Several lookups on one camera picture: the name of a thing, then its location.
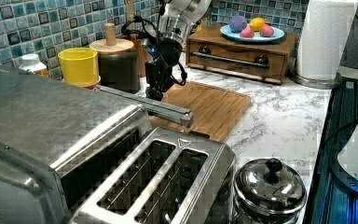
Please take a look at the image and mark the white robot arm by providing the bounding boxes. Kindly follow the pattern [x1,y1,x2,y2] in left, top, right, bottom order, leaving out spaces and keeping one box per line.
[142,0,212,101]

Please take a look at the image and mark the red toy strawberry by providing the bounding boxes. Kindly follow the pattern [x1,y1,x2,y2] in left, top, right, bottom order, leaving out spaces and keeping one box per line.
[260,24,274,37]
[240,27,255,38]

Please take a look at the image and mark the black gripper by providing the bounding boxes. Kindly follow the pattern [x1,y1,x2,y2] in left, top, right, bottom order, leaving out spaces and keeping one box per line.
[145,38,187,101]

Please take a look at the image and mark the paper towel roll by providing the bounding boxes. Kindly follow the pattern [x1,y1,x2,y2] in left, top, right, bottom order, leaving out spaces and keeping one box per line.
[289,0,358,90]

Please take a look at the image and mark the wooden cutting board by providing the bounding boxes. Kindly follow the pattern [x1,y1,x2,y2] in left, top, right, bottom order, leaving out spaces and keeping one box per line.
[150,81,251,142]

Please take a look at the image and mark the yellow plastic cup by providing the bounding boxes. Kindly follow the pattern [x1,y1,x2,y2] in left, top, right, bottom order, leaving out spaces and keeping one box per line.
[58,48,101,90]

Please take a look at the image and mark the silver two-slot toaster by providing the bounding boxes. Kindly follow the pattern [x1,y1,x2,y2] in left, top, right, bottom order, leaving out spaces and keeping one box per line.
[68,127,235,224]

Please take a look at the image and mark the wooden drawer box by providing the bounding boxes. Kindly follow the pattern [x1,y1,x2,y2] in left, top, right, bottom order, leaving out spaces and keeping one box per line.
[186,23,298,85]

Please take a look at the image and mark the white-capped spice bottle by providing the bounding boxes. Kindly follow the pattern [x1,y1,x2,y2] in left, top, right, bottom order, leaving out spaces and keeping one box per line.
[20,53,48,77]

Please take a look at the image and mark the dark canister with wooden lid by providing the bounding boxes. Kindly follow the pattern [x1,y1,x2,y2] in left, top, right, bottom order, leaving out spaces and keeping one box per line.
[89,23,140,93]

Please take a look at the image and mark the stainless steel toaster oven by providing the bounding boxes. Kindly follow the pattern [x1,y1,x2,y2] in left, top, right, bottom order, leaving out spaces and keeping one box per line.
[0,64,194,224]

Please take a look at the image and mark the stainless steel pot lid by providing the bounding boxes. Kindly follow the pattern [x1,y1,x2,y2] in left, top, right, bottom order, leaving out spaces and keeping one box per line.
[232,158,307,224]

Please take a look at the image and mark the purple toy fruit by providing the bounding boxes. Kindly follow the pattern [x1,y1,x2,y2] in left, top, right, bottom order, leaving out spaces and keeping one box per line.
[229,16,247,33]

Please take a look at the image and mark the light blue plate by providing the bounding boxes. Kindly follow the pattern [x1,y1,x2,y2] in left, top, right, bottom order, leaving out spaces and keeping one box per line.
[220,25,284,43]

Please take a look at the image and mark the yellow toy lemon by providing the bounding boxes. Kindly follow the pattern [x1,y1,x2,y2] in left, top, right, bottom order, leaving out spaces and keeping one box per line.
[250,18,266,32]

